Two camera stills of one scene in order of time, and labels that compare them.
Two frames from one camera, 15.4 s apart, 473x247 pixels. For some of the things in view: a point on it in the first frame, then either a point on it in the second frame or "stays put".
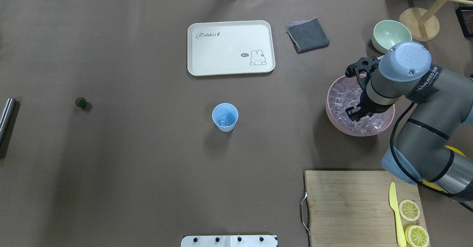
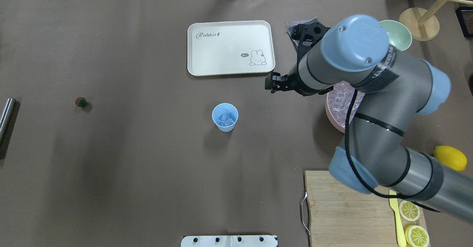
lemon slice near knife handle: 416,236 stays put
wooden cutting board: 353,208 stays put
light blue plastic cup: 225,116 stays put
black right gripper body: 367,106 → 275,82
